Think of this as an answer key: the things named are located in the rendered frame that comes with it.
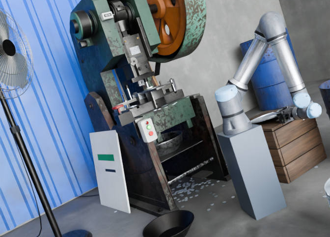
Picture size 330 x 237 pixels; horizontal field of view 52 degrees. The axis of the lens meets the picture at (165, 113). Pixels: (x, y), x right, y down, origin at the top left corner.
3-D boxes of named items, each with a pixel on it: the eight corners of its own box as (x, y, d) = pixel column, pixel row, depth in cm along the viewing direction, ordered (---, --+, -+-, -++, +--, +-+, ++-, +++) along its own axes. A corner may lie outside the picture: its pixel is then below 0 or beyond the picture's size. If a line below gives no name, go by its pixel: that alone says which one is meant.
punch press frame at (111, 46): (214, 160, 238) (151, -27, 223) (166, 187, 216) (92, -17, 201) (158, 156, 306) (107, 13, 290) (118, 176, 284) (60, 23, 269)
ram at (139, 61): (155, 70, 233) (141, 29, 230) (137, 76, 226) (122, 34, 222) (144, 74, 248) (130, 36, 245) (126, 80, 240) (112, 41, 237)
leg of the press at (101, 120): (180, 211, 213) (132, 75, 202) (166, 220, 207) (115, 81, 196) (122, 192, 291) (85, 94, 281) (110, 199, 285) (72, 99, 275)
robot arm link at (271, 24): (278, 5, 151) (317, 104, 155) (278, 6, 161) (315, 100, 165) (253, 16, 156) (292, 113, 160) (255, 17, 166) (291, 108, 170)
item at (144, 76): (157, 77, 239) (154, 71, 239) (133, 86, 229) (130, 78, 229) (146, 81, 253) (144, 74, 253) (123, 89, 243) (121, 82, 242)
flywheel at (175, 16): (163, -69, 246) (141, 9, 303) (140, -67, 236) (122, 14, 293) (222, -5, 221) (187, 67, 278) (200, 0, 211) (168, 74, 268)
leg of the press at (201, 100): (238, 174, 240) (198, 53, 229) (227, 182, 234) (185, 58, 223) (170, 166, 318) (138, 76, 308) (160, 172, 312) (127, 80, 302)
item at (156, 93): (179, 100, 221) (173, 80, 219) (162, 107, 214) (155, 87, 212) (160, 104, 242) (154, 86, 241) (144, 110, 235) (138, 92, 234)
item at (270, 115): (296, 105, 221) (296, 104, 221) (289, 113, 196) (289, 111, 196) (255, 118, 236) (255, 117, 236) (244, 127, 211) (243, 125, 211)
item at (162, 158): (203, 140, 241) (203, 140, 241) (154, 166, 219) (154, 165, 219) (172, 141, 277) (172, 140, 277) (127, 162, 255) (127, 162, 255)
